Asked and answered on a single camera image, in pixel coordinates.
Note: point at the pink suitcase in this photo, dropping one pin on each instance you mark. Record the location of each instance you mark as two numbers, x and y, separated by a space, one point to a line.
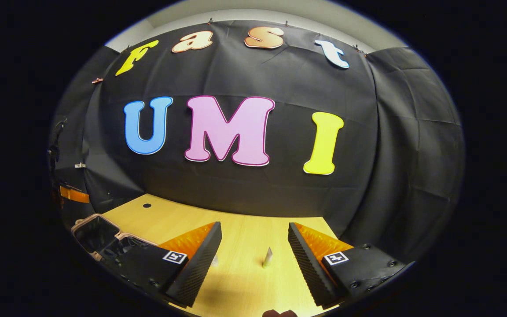
99 233

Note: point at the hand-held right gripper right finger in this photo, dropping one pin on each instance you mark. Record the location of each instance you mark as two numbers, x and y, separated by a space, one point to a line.
308 268

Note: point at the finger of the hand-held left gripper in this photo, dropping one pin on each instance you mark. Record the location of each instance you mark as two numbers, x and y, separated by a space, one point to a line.
75 194

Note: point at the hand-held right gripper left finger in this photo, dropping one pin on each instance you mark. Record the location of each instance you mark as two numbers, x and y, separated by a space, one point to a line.
194 273

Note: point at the pale green skin care tube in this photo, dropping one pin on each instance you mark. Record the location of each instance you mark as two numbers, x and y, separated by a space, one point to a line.
267 258

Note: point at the copper clip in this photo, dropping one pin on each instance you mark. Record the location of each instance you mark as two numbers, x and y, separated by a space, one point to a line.
97 80

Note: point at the black backdrop cloth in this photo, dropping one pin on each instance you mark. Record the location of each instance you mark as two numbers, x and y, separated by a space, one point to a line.
280 79

